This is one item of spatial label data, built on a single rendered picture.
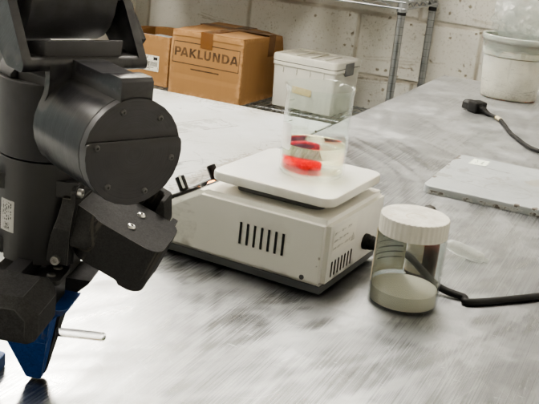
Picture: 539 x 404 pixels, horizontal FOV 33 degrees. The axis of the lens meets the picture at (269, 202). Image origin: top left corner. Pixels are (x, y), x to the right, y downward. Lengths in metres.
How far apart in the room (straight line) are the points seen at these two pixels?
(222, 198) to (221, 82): 2.36
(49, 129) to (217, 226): 0.34
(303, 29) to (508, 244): 2.54
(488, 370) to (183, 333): 0.23
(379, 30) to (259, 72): 0.47
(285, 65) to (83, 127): 2.71
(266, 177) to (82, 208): 0.28
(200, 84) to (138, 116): 2.73
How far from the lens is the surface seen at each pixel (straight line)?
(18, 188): 0.55
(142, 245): 0.54
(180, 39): 3.22
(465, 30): 3.27
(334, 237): 0.76
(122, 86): 0.46
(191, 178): 1.08
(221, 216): 0.80
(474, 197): 1.12
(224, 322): 0.72
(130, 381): 0.63
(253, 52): 3.17
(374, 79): 3.38
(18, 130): 0.54
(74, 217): 0.54
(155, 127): 0.48
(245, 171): 0.81
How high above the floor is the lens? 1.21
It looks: 18 degrees down
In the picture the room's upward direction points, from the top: 6 degrees clockwise
